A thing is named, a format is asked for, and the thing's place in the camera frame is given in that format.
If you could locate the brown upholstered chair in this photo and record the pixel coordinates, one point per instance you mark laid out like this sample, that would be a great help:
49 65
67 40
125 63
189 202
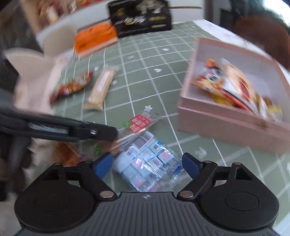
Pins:
267 34

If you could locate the beige grain bar packet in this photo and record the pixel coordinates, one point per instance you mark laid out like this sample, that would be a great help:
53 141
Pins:
99 92

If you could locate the pink gift box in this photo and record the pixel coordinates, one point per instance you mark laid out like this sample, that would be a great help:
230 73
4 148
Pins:
198 113

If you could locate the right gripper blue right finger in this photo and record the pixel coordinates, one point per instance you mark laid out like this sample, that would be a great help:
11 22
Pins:
201 173

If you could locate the small red-label clear packet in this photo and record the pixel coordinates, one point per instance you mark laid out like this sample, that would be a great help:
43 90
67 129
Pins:
137 125

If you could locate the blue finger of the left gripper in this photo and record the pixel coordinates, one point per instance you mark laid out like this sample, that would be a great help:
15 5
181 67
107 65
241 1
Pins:
94 131

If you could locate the black plum snack bag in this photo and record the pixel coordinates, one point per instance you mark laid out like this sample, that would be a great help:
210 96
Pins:
139 16

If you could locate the dark red chicken snack pouch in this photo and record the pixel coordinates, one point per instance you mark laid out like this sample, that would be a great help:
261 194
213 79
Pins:
72 86

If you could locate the orange tissue box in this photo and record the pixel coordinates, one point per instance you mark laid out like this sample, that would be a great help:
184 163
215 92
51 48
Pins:
95 38

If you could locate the white sideboard cabinet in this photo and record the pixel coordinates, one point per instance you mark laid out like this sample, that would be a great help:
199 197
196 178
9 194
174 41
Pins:
181 11

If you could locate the green checkered tablecloth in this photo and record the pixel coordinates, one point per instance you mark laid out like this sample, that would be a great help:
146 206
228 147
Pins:
151 71

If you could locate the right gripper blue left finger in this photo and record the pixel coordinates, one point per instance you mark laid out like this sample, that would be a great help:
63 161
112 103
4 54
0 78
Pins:
92 174

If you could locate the blue white candy bag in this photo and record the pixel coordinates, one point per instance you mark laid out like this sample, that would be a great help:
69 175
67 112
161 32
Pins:
148 165

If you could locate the yellow chips snack bag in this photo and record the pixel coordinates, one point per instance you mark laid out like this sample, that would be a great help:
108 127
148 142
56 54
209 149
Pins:
265 107

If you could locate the red-edged biscuit snack bag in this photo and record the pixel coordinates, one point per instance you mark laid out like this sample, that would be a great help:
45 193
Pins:
225 79

